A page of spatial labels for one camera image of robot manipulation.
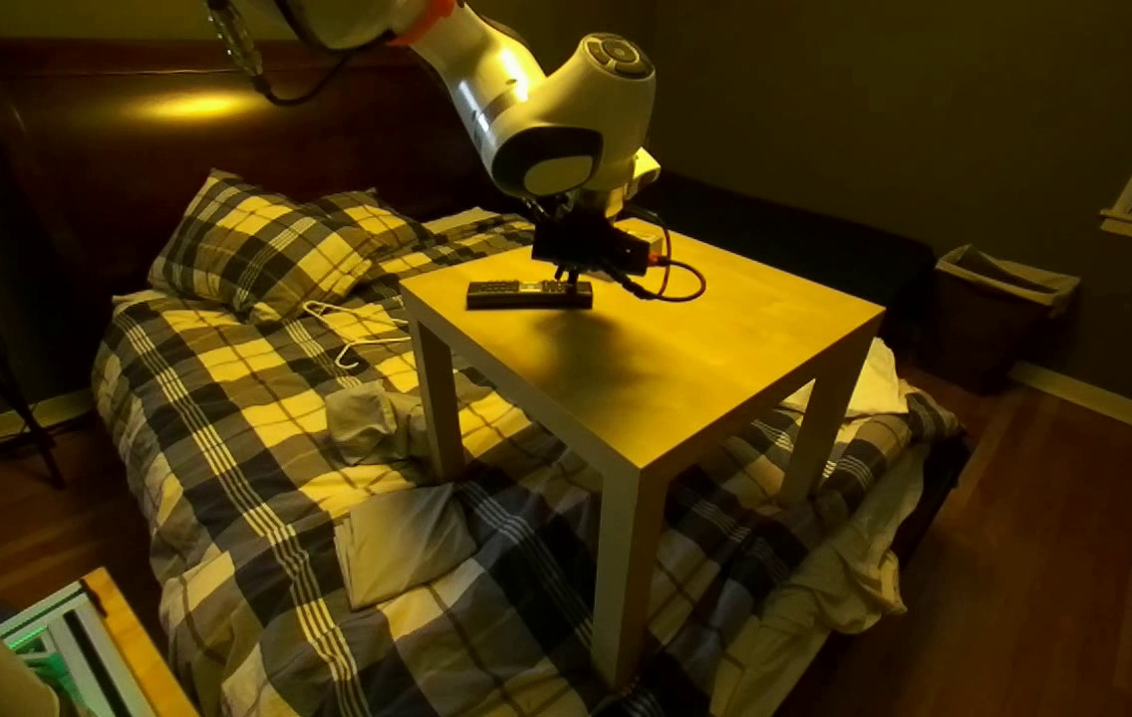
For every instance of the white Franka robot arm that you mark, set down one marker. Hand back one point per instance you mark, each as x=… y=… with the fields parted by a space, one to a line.
x=550 y=105

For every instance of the green white box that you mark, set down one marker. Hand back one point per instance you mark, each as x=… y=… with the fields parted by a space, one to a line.
x=128 y=652

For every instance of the black remote control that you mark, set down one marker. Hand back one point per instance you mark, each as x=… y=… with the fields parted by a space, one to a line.
x=498 y=295

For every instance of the light wooden side table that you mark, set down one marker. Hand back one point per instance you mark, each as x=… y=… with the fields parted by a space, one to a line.
x=669 y=361

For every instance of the plaid covered bed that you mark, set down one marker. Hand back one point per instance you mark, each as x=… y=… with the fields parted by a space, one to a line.
x=231 y=453

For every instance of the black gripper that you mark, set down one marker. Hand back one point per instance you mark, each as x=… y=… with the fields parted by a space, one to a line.
x=586 y=243

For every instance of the dark low bench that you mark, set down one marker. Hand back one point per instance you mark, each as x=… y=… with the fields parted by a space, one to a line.
x=829 y=261

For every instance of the dark wooden headboard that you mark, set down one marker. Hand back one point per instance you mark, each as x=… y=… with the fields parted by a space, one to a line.
x=87 y=162

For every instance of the dark woven basket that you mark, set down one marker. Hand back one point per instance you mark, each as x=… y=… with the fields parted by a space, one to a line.
x=991 y=334

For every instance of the white bed sheet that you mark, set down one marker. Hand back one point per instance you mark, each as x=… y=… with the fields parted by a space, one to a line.
x=846 y=571

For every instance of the plaid pillow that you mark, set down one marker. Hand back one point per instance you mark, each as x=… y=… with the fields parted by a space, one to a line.
x=261 y=243

